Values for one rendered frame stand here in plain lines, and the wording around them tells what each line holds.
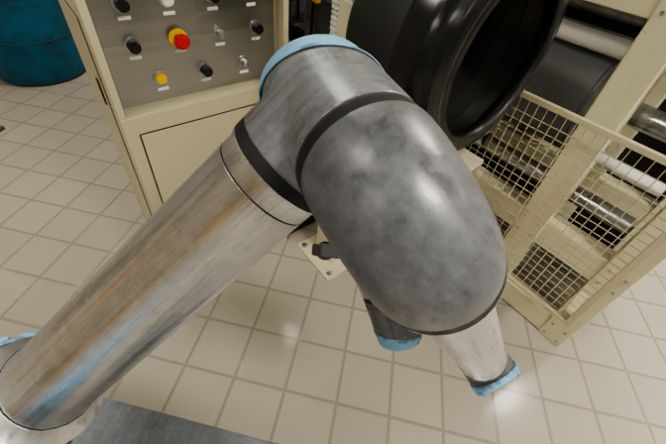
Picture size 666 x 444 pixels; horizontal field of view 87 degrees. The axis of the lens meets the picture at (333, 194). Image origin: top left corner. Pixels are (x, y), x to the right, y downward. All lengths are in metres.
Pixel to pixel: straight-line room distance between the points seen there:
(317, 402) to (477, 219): 1.34
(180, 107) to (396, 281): 1.02
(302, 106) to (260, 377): 1.37
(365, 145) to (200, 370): 1.45
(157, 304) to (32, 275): 1.73
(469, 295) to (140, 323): 0.31
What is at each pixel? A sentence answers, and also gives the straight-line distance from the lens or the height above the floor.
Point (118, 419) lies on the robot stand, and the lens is 0.96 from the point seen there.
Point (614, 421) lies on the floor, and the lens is 1.96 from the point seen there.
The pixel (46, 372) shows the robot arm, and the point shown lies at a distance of 0.52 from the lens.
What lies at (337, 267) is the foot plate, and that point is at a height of 0.01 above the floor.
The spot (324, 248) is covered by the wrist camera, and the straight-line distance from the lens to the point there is 0.67.
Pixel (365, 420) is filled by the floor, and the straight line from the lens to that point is 1.54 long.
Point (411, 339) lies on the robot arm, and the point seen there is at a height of 0.79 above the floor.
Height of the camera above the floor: 1.47
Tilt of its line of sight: 43 degrees down
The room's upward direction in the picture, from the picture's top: 7 degrees clockwise
